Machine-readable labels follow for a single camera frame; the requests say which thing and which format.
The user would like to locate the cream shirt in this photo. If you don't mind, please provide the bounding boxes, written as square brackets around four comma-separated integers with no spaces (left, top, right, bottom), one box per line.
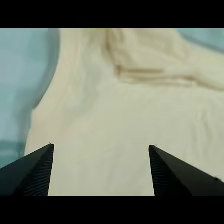
[24,28,224,197]

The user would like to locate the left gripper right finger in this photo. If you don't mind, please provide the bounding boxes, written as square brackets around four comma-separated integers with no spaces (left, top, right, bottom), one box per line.
[148,144,224,197]

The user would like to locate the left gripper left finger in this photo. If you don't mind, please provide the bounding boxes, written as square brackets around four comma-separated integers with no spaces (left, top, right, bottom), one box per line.
[0,142,55,197]

